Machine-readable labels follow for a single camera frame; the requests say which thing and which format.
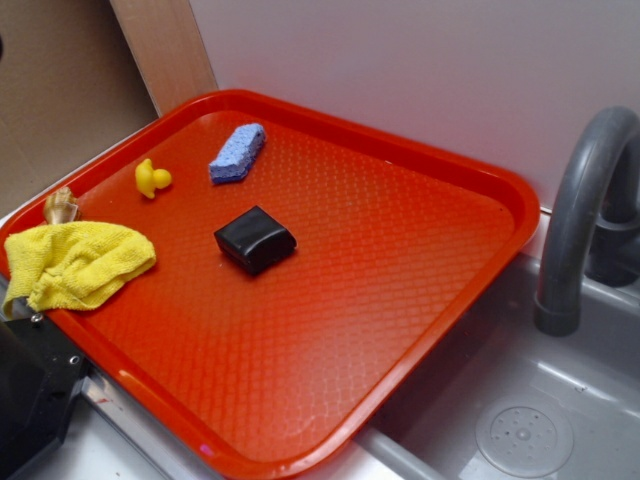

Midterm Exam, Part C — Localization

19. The yellow cloth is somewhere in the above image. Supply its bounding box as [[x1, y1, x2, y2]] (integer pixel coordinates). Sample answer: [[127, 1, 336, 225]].
[[3, 221, 156, 317]]

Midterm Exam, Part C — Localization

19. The grey faucet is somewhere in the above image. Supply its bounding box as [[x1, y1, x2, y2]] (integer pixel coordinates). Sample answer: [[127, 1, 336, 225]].
[[534, 106, 639, 337]]

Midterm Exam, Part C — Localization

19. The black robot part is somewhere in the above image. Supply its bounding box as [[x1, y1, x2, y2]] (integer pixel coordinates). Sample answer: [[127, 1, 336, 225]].
[[1, 313, 89, 479]]

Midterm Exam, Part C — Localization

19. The grey sink basin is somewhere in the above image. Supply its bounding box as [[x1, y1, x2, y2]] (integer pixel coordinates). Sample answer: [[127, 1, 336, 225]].
[[305, 258, 639, 479]]

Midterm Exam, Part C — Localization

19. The wooden board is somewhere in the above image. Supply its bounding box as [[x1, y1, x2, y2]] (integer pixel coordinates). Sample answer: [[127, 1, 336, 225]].
[[110, 0, 218, 116]]

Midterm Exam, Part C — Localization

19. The black box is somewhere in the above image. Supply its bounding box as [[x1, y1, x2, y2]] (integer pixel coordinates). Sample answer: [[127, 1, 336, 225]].
[[214, 206, 297, 276]]

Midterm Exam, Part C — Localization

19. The red plastic tray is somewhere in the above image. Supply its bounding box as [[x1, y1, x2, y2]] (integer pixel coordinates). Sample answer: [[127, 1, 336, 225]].
[[0, 88, 542, 480]]

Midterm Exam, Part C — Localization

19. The blue sponge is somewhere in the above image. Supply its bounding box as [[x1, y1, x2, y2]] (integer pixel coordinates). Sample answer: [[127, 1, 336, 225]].
[[208, 123, 266, 185]]

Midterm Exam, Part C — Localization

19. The yellow rubber duck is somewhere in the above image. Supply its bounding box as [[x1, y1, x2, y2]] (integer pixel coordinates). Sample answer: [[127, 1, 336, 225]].
[[134, 158, 173, 200]]

